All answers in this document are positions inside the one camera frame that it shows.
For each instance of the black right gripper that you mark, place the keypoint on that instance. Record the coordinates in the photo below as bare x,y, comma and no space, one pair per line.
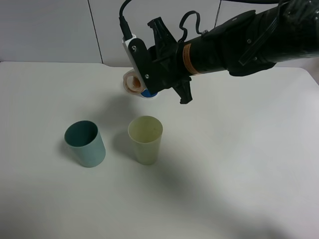
162,74

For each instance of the clear plastic drink bottle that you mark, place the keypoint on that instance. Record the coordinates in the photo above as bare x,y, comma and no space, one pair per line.
132,84

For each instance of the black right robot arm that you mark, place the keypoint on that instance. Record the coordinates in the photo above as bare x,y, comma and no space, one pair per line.
246,44

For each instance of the blue sleeved paper cup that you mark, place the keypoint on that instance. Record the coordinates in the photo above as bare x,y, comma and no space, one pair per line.
146,94

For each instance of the pale green plastic cup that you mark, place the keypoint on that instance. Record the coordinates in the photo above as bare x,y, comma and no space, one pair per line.
145,133

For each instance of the teal plastic cup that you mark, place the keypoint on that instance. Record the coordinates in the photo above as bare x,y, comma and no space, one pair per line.
86,144

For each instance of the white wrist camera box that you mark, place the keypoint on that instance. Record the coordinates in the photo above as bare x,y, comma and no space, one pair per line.
129,50

